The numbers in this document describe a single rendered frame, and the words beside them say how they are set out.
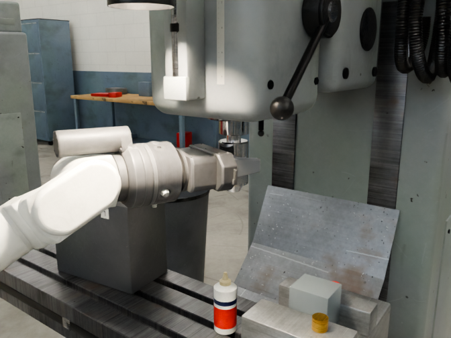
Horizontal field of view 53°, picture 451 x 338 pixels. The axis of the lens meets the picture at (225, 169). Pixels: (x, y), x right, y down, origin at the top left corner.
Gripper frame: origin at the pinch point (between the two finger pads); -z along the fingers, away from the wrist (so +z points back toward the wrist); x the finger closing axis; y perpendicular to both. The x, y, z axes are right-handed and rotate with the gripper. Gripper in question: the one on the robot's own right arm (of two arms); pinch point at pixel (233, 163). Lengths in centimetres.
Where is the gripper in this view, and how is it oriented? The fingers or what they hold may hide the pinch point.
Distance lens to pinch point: 71.0
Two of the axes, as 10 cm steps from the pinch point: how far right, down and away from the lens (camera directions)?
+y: -0.1, 9.7, 2.3
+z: -8.5, 1.1, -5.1
